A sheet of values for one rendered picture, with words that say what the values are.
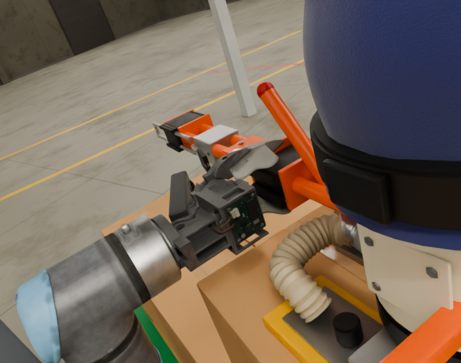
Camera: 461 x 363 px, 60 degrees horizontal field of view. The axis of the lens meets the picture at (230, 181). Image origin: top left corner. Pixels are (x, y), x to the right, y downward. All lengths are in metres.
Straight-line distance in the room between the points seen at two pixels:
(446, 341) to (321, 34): 0.21
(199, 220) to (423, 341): 0.27
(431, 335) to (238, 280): 0.34
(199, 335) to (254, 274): 0.66
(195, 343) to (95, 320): 0.79
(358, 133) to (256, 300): 0.35
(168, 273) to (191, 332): 0.81
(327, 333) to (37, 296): 0.30
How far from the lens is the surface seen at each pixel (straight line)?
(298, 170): 0.51
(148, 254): 0.45
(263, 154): 0.53
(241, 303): 0.57
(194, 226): 0.47
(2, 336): 1.32
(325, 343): 0.47
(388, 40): 0.23
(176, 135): 0.81
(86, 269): 0.45
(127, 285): 0.45
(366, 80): 0.24
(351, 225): 0.50
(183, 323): 1.30
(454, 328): 0.32
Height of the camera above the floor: 1.42
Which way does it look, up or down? 27 degrees down
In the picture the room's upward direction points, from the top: 19 degrees counter-clockwise
